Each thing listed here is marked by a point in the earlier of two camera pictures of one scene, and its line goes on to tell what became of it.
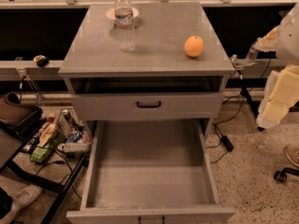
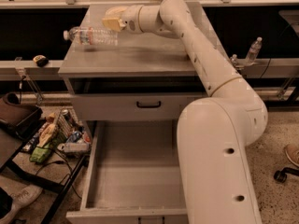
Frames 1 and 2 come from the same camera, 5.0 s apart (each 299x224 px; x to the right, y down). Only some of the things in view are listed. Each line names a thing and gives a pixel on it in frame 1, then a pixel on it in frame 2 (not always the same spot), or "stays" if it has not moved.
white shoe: [21, 199] stays
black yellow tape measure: [41, 61] stays
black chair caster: [281, 176] stays
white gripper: [289, 39] -> [131, 18]
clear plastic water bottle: [124, 22] -> [92, 36]
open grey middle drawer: [151, 172] stays
